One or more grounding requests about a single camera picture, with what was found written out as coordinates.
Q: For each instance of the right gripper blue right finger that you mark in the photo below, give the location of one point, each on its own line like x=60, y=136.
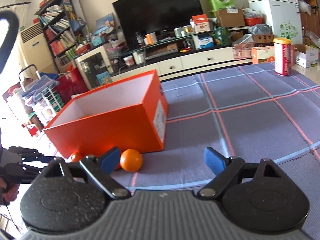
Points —
x=226, y=171

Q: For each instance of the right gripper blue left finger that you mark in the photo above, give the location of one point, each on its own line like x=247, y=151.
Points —
x=98, y=170

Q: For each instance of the person's left hand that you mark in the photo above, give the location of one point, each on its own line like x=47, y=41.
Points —
x=11, y=193

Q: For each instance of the small orange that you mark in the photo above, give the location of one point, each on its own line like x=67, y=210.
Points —
x=131, y=160
x=75, y=157

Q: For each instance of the blue plaid tablecloth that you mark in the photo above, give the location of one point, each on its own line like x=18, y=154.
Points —
x=248, y=112

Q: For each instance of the orange cardboard box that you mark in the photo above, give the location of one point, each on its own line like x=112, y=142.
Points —
x=129, y=114

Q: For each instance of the shopping trolley with bags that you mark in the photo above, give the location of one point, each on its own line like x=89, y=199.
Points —
x=40, y=98

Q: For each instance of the white glass-door small cabinet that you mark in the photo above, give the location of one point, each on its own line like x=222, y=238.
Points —
x=95, y=67

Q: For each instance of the white standing air conditioner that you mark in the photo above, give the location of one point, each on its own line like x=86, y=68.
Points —
x=35, y=49

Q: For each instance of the orange white gift box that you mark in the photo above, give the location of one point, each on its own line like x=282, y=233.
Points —
x=262, y=54

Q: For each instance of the white TV cabinet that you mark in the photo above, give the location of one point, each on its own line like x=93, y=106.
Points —
x=185, y=64

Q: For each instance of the red yellow-lidded canister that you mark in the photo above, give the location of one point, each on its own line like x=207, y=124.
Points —
x=282, y=56

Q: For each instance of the black cluttered bookshelf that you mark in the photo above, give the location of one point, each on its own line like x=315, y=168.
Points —
x=63, y=29

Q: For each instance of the brown cardboard box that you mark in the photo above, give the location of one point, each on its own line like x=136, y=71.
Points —
x=232, y=17

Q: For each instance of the white chest freezer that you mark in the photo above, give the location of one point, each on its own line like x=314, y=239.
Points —
x=283, y=16

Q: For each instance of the black flat television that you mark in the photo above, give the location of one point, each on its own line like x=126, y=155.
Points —
x=151, y=16

